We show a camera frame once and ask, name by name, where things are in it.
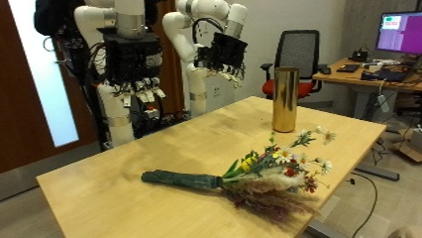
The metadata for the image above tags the flower bouquet with green wrap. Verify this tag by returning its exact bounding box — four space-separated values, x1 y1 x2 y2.
141 125 339 223

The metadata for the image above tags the tall gold cylinder vase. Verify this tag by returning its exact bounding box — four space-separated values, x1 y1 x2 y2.
271 66 301 134

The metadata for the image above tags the black mesh office chair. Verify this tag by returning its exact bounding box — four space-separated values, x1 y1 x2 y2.
259 29 330 100

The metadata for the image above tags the black robot mounting stand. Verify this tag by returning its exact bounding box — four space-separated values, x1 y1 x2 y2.
84 82 192 150

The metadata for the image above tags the black keyboard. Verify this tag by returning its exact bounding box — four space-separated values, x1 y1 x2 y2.
337 63 361 73

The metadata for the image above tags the wooden office desk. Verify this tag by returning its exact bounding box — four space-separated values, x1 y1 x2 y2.
313 58 422 121

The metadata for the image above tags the black desk phone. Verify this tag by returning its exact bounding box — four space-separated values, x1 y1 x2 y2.
349 49 369 63

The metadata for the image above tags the brown door with glass panel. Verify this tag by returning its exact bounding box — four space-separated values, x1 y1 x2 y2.
0 0 100 174

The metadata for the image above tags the dark laptop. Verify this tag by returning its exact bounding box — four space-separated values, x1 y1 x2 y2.
359 68 410 83

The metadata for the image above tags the white power strip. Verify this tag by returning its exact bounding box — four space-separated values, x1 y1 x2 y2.
375 93 391 114

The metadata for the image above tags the computer monitor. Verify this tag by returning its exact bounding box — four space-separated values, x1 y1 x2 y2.
374 11 422 56

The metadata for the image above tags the cardboard box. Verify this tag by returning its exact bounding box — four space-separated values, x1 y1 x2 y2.
393 127 422 163

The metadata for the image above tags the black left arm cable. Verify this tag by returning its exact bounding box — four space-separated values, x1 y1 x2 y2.
192 17 226 46

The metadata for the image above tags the grey table leg frame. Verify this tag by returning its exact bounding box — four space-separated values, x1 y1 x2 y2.
305 155 401 238

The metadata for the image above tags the black floor cable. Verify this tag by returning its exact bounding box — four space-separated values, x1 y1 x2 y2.
350 172 379 238

